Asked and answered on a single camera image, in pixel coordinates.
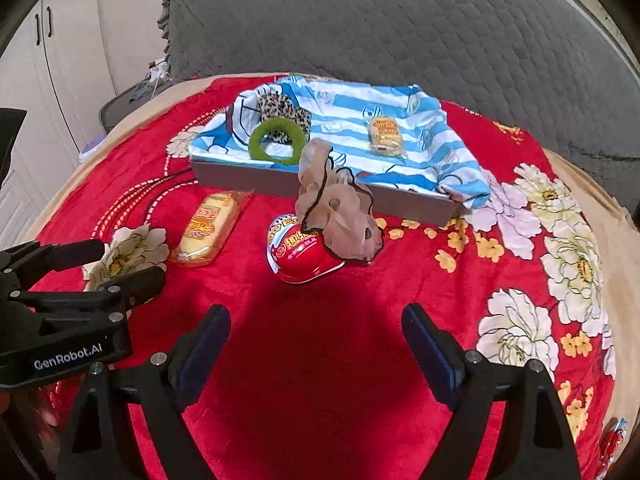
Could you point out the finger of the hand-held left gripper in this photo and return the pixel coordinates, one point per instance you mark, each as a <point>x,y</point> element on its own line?
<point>140,285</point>
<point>60,252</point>

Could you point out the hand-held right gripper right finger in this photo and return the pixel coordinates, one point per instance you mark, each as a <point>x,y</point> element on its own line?
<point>430,355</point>

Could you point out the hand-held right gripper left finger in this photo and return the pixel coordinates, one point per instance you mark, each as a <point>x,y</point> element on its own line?
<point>205,350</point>

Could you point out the red egg-shaped snack packet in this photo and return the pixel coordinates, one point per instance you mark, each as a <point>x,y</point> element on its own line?
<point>300,260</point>

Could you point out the brown cardboard box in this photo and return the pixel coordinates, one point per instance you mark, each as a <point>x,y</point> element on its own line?
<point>250,180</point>

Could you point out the yellow rice cracker packet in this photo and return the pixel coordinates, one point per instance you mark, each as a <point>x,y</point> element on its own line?
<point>385,132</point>
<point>207,225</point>

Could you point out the leopard print scrunchie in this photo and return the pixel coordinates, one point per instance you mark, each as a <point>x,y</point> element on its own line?
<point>290,107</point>

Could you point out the purple container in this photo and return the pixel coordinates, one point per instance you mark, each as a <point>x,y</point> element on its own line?
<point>90,152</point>

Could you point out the red floral blanket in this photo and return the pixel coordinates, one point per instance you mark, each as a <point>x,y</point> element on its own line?
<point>310,360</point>

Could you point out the grey stool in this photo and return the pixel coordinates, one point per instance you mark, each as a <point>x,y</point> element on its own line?
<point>117,107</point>

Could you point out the beige scrunchie with black trim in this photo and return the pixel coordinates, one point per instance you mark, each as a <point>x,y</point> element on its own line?
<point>345,210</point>

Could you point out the green scrunchie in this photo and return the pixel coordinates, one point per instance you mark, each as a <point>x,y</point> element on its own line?
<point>255,145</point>

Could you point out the white cabinet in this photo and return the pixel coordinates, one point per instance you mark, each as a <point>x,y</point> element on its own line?
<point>75,60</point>

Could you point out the small red packet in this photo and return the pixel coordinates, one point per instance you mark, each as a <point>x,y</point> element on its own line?
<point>614,442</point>

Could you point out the small white object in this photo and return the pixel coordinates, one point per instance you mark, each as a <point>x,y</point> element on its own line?
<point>157,72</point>

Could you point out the blue striped cartoon cloth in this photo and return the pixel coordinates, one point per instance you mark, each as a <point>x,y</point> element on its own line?
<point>340,125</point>

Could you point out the grey quilted sofa cover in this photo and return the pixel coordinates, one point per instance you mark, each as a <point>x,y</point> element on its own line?
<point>400,20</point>

